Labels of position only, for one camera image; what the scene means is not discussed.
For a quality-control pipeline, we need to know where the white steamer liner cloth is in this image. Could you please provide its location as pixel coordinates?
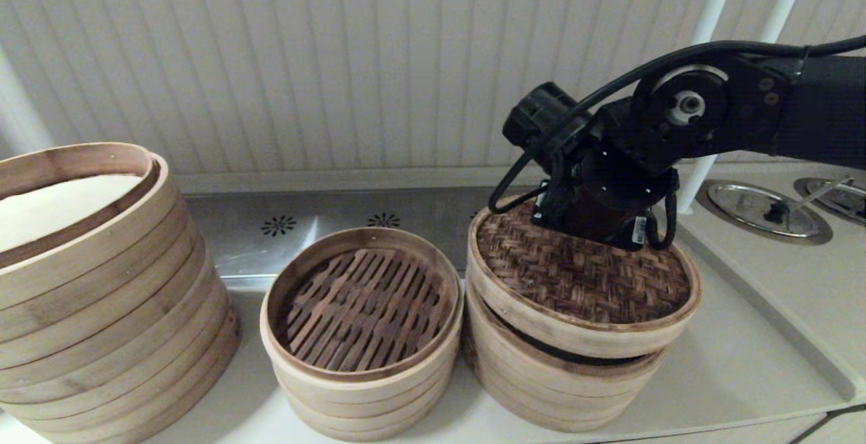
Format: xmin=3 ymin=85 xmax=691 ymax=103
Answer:
xmin=0 ymin=173 xmax=146 ymax=255

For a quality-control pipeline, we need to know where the small slatted bamboo steamer stack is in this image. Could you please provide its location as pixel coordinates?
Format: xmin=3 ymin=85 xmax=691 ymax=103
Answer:
xmin=260 ymin=226 xmax=465 ymax=443

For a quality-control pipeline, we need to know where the cloth-lined bamboo steamer stack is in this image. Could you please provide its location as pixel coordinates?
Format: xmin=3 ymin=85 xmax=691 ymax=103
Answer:
xmin=463 ymin=282 xmax=667 ymax=433

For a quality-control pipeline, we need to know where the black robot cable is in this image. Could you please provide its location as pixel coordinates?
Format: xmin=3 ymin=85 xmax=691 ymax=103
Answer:
xmin=487 ymin=35 xmax=866 ymax=252

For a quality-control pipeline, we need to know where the round steel pot lid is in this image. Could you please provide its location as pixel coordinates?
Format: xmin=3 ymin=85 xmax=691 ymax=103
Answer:
xmin=793 ymin=177 xmax=866 ymax=228

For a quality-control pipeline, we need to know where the large bamboo steamer stack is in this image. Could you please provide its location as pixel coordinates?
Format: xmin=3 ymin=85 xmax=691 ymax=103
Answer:
xmin=0 ymin=143 xmax=242 ymax=444

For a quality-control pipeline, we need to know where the white cabinet door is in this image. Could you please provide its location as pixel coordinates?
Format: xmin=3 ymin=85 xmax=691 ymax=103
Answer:
xmin=808 ymin=407 xmax=866 ymax=444

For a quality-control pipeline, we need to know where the steel ladle handle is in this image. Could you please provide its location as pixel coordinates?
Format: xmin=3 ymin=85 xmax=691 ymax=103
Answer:
xmin=787 ymin=177 xmax=854 ymax=213

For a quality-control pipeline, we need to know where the round steel lid black knob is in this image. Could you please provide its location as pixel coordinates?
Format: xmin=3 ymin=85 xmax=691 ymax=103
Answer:
xmin=697 ymin=180 xmax=834 ymax=246

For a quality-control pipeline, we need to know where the stainless steel vent panel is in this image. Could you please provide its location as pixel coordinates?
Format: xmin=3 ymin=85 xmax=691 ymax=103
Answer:
xmin=183 ymin=187 xmax=542 ymax=290

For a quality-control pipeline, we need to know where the woven bamboo steamer lid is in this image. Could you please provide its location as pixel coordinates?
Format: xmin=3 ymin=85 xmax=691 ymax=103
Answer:
xmin=467 ymin=197 xmax=702 ymax=361

